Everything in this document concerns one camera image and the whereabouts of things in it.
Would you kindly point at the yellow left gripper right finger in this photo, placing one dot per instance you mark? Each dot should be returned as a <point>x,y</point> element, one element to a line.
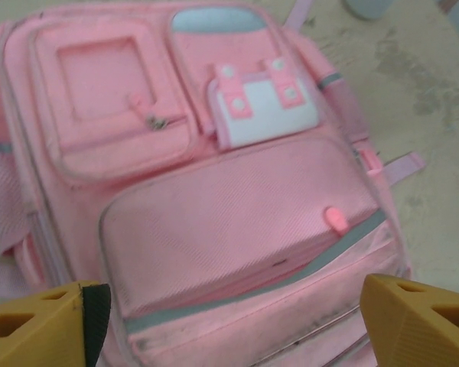
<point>417,329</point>

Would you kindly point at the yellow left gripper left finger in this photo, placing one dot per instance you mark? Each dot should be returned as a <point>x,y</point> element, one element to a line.
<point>34,332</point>

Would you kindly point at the pink school backpack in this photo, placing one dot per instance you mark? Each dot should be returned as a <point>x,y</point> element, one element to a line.
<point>222,214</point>

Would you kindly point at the grey plastic cup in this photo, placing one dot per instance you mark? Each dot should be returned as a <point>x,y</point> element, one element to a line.
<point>369,8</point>

